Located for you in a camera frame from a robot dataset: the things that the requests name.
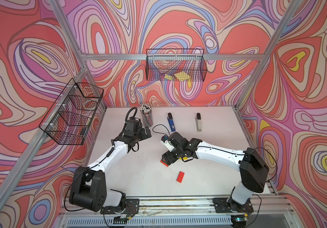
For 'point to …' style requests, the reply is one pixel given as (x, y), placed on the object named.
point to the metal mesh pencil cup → (146, 109)
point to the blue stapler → (170, 118)
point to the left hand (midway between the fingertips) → (145, 132)
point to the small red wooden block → (164, 163)
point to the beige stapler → (198, 118)
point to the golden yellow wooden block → (185, 158)
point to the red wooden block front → (180, 176)
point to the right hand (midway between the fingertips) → (168, 160)
